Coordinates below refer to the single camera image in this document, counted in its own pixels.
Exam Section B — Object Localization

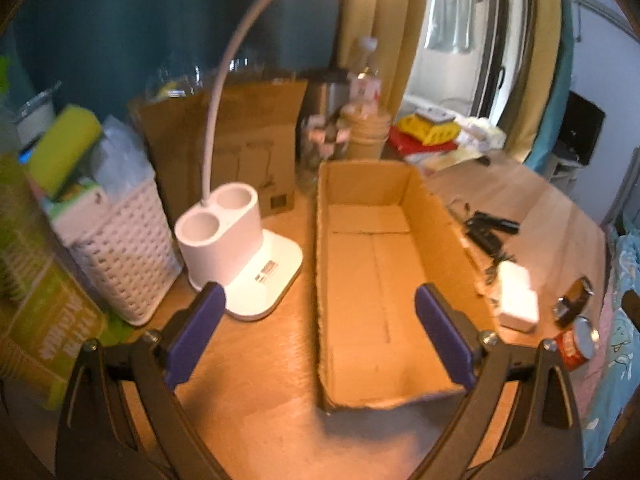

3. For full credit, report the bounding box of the red tin can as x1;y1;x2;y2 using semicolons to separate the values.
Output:
554;315;600;372

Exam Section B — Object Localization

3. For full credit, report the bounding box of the blue patterned bedding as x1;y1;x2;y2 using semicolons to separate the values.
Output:
582;222;639;469

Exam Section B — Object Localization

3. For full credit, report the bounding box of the green cardboard box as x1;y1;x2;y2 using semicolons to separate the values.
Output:
1;153;107;411

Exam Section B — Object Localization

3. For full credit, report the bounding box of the white power adapter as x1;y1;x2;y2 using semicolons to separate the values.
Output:
496;261;539;333

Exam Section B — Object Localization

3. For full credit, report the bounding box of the white woven plastic basket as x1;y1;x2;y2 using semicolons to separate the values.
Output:
41;176;182;326

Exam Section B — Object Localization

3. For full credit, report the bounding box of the white desk lamp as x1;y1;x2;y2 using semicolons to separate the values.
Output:
174;0;303;322

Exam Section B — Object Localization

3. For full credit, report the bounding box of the black car key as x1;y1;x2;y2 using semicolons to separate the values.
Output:
465;224;502;258

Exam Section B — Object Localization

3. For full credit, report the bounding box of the black flashlight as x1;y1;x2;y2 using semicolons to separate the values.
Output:
471;211;521;235

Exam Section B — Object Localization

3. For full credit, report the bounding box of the yellow-green roll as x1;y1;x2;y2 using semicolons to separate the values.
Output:
26;105;102;198

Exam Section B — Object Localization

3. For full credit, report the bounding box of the brown lamp packaging box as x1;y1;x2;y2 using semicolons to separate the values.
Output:
129;79;307;224

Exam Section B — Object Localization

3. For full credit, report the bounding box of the white tv stand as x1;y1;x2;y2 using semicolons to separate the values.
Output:
542;154;585;198

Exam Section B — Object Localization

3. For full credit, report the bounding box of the floral glass jar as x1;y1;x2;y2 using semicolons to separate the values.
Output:
298;115;350;195

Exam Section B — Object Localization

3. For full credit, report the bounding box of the stack of paper cups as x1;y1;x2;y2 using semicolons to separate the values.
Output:
341;110;392;160

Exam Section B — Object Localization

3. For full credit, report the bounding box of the black television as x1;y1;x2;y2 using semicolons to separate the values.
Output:
553;91;605;166

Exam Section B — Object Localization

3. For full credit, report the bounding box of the yellow packet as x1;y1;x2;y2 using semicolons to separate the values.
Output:
396;114;461;146

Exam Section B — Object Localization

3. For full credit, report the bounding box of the stainless steel thermos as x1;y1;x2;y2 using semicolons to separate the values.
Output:
300;67;349;118

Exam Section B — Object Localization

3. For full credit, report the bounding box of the red flat box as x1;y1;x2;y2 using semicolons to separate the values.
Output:
387;126;458;157

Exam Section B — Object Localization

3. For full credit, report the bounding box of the clear plastic water bottle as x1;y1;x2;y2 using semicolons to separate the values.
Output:
348;36;382;114

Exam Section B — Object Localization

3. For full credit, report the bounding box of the hanging light garment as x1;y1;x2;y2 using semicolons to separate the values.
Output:
426;0;475;54

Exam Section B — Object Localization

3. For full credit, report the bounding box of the yellow curtain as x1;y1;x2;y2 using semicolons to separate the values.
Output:
334;0;427;115

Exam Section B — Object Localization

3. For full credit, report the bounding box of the teal curtain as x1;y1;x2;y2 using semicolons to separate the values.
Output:
525;0;575;174

